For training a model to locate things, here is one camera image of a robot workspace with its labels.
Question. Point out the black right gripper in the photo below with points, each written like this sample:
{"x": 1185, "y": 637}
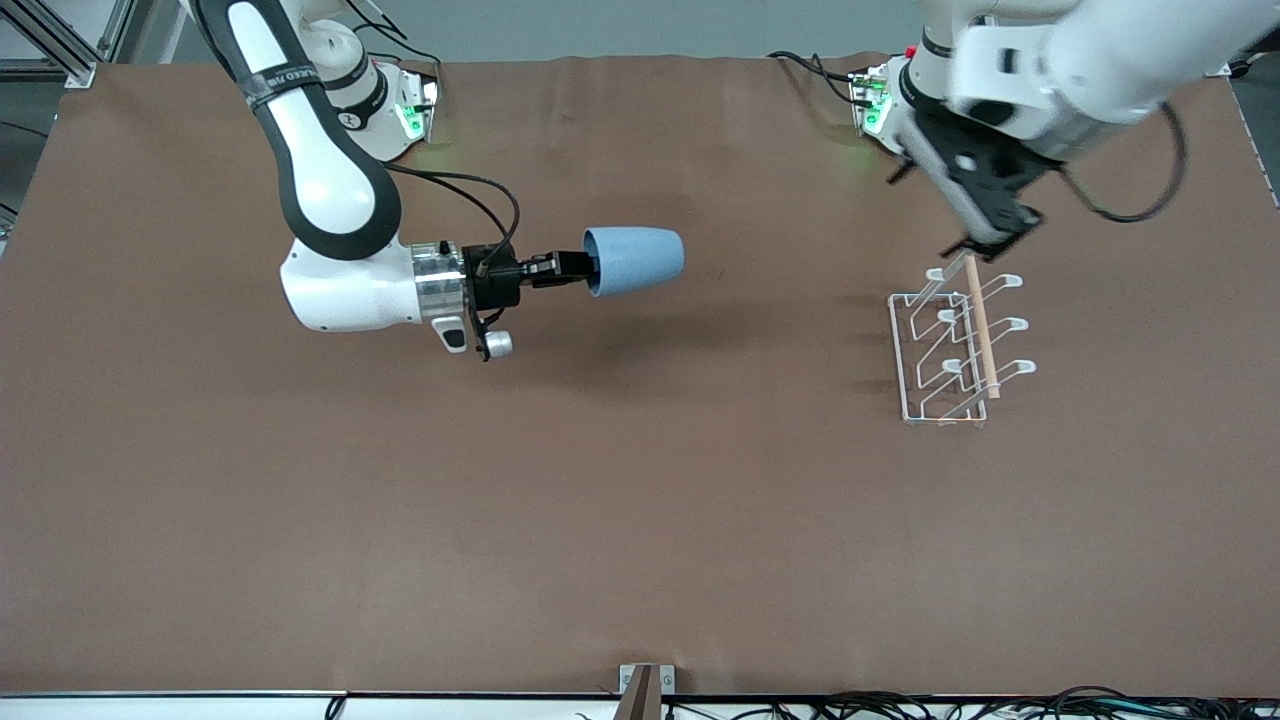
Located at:
{"x": 497, "y": 281}

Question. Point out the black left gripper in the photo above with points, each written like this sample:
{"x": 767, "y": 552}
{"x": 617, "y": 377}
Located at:
{"x": 1003, "y": 212}

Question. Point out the blue plastic cup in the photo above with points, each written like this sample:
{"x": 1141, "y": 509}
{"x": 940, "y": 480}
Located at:
{"x": 640, "y": 262}

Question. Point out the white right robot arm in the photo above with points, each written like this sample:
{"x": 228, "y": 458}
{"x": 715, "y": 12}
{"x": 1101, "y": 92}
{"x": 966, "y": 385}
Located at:
{"x": 330, "y": 190}

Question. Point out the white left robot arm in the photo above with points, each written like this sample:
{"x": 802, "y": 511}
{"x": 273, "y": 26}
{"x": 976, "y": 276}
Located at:
{"x": 1100, "y": 60}

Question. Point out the brown table mat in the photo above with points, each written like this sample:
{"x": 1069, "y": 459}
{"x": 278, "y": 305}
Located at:
{"x": 600, "y": 450}

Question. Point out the grey metal bracket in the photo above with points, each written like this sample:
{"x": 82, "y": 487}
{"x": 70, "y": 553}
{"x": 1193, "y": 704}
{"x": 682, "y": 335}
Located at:
{"x": 647, "y": 695}

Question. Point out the aluminium frame profile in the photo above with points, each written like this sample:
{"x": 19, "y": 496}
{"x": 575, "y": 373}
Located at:
{"x": 80, "y": 70}

